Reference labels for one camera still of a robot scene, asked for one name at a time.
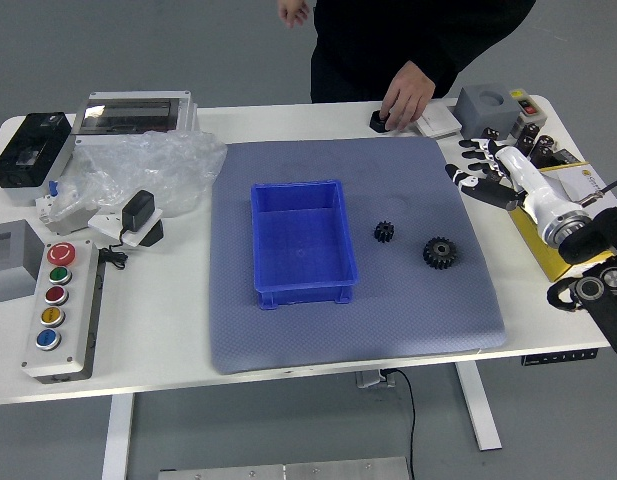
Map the five-button control station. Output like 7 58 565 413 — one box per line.
20 239 107 385

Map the grey enclosure box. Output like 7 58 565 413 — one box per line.
0 218 44 306

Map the big black gear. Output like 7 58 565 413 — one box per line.
421 236 459 272

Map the grey red-green push-button switch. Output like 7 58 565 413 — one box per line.
507 88 548 126

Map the clear plastic bag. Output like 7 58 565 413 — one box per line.
57 129 229 220

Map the person's left hand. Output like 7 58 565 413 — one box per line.
380 60 436 130

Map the black coiled cord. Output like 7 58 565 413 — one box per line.
96 227 130 271

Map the blue plastic box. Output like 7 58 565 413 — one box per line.
250 179 360 312

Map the white right table leg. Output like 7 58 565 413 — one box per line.
455 362 504 451

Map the clear-cover distribution box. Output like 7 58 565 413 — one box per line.
70 90 202 147

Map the small black gear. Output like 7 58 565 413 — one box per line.
373 220 397 245

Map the grey under-table bracket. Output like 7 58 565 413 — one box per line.
356 370 398 389

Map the white circuit breaker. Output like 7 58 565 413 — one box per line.
35 179 92 237

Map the grey-blue textured mat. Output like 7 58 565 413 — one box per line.
209 135 507 375

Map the person's right hand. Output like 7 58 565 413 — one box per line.
277 0 312 29

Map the white wall switch plate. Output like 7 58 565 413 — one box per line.
413 106 463 140

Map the black device on grey base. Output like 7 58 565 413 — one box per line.
0 111 77 207

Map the black power adapter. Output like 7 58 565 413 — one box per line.
120 189 157 235

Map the black cable under table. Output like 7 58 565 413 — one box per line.
382 368 417 480

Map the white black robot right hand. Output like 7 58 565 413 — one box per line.
445 138 573 229

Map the silver metal plate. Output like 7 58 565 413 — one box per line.
157 456 412 480

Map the black hex nut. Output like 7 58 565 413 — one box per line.
369 108 402 134

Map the grey block with round hole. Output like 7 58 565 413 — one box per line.
454 82 520 142

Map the person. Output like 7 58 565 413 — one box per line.
310 0 537 104

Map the white table leg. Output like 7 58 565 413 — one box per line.
455 362 504 451
101 392 135 480

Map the white left table leg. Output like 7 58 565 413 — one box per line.
101 392 135 480

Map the yellow white carton box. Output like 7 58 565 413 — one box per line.
507 160 617 282

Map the white socket panel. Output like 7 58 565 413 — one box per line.
87 207 165 250

